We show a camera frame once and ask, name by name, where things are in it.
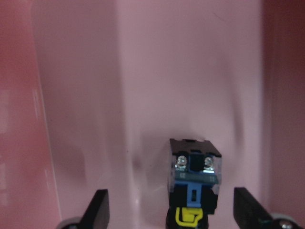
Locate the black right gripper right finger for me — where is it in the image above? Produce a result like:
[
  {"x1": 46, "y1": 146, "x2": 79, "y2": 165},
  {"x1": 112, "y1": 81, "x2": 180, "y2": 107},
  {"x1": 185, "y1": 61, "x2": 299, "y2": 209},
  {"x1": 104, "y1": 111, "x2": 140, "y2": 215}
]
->
[{"x1": 233, "y1": 187, "x2": 273, "y2": 229}]

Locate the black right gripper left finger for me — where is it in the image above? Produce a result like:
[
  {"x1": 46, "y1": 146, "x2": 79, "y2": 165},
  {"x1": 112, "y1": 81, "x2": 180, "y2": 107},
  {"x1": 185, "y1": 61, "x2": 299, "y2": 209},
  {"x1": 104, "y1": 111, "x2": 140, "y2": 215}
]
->
[{"x1": 80, "y1": 189, "x2": 110, "y2": 229}]

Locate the yellow push button switch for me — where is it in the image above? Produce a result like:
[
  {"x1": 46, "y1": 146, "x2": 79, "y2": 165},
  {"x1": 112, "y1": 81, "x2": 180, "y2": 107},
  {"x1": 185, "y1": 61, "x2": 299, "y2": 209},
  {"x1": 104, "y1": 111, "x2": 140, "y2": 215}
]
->
[{"x1": 165, "y1": 138, "x2": 222, "y2": 229}]

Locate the pink plastic bin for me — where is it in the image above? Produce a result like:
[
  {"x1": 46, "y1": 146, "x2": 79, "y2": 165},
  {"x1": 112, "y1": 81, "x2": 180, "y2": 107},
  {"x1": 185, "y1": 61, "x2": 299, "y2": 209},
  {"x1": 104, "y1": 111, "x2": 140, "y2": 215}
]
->
[{"x1": 0, "y1": 0, "x2": 305, "y2": 229}]

